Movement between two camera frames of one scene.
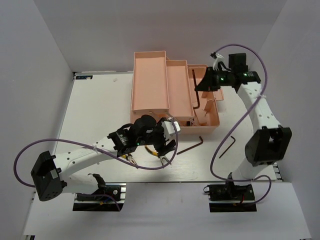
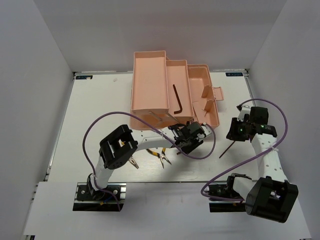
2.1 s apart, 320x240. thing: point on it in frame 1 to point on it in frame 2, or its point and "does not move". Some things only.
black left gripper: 161,147 to 196,143
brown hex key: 198,106 to 178,100
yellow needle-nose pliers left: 129,158 does not move
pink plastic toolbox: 166,88 does not move
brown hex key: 227,149 does not move
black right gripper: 208,81 to 232,134
